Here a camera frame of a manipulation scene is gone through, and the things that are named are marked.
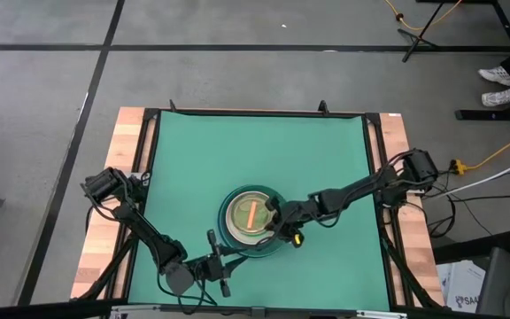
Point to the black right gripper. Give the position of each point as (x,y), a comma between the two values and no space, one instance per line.
(299,215)

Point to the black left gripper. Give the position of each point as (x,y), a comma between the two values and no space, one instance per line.
(208,268)

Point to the teal bowl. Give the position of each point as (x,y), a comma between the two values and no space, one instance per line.
(237,244)

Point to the green transparent plastic plate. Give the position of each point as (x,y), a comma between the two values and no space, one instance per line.
(241,221)

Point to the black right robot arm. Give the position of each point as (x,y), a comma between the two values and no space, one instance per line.
(352,195)

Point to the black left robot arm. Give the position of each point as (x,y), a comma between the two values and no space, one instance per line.
(149,237)

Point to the large periwinkle blue plate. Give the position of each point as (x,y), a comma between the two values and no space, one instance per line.
(226,230)

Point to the green table mat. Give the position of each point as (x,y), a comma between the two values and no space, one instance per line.
(259,150)

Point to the white printed box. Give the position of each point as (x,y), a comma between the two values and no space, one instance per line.
(463,288)

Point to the black tripod stand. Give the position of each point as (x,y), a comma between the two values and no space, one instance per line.
(419,40)

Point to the grey chair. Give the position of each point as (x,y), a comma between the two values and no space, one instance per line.
(503,283)

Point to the black floor base bar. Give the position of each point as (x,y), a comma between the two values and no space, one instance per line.
(489,114)

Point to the white sneaker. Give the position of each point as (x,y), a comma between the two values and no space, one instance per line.
(497,98)
(496,75)

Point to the small table-level camera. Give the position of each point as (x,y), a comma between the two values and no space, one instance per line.
(258,311)

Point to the black aluminium table frame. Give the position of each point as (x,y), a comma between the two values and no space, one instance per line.
(259,113)

